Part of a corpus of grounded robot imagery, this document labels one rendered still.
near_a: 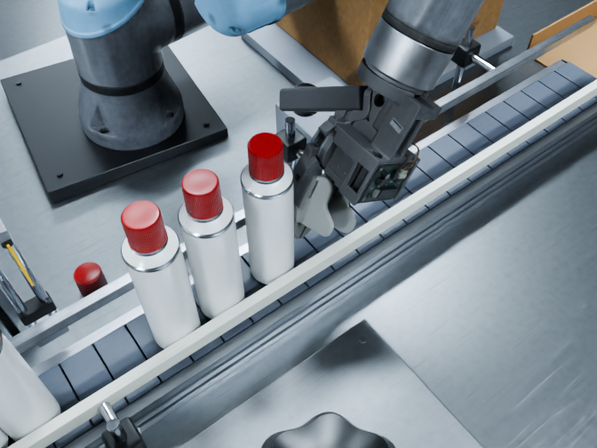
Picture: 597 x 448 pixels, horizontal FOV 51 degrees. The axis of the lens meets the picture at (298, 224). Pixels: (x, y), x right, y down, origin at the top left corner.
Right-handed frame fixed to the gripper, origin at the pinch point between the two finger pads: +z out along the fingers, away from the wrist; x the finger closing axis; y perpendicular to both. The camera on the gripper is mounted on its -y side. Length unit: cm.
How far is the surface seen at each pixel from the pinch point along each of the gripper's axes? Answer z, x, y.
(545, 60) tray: -21, 56, -9
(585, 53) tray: -24, 62, -6
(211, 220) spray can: -4.2, -15.4, 2.0
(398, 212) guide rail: -3.9, 10.9, 4.5
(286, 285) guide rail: 4.5, -3.2, 4.6
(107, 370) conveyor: 17.8, -18.6, -0.2
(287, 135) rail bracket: -5.9, 2.4, -8.9
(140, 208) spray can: -4.7, -21.8, 0.1
